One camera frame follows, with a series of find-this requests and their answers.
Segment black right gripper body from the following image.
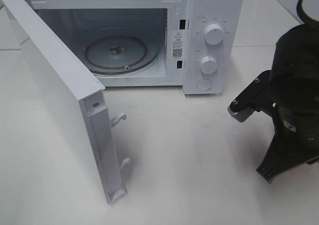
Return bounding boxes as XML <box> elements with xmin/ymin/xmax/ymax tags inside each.
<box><xmin>272</xmin><ymin>103</ymin><xmax>319</xmax><ymax>165</ymax></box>

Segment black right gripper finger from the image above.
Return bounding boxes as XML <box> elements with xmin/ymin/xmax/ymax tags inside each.
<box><xmin>256</xmin><ymin>135</ymin><xmax>306</xmax><ymax>184</ymax></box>

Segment round white door button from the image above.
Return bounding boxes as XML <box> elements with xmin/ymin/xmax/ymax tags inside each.
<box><xmin>196</xmin><ymin>79</ymin><xmax>212</xmax><ymax>91</ymax></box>

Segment white microwave door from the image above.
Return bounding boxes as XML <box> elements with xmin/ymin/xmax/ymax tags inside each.
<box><xmin>2</xmin><ymin>0</ymin><xmax>130</xmax><ymax>204</ymax></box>

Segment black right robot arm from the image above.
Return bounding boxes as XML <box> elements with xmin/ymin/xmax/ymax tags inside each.
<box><xmin>257</xmin><ymin>0</ymin><xmax>319</xmax><ymax>183</ymax></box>

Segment lower white microwave knob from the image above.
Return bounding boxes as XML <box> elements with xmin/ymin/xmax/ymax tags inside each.
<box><xmin>199</xmin><ymin>56</ymin><xmax>218</xmax><ymax>75</ymax></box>

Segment white microwave knob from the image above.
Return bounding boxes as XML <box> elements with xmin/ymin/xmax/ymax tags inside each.
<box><xmin>199</xmin><ymin>56</ymin><xmax>218</xmax><ymax>75</ymax></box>
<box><xmin>203</xmin><ymin>23</ymin><xmax>224</xmax><ymax>45</ymax></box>

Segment upper white microwave knob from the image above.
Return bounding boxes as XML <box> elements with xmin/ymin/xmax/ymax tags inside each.
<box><xmin>203</xmin><ymin>23</ymin><xmax>224</xmax><ymax>45</ymax></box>

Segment white microwave oven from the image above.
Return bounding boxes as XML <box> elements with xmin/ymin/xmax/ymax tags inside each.
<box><xmin>25</xmin><ymin>0</ymin><xmax>243</xmax><ymax>95</ymax></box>

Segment white warning label sticker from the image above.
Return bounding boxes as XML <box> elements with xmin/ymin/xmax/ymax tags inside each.
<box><xmin>171</xmin><ymin>30</ymin><xmax>185</xmax><ymax>59</ymax></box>

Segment glass microwave turntable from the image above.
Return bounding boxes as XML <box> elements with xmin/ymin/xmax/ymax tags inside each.
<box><xmin>85</xmin><ymin>35</ymin><xmax>160</xmax><ymax>75</ymax></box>

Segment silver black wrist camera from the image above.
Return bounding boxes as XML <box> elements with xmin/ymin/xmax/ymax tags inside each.
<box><xmin>227</xmin><ymin>70</ymin><xmax>275</xmax><ymax>123</ymax></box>

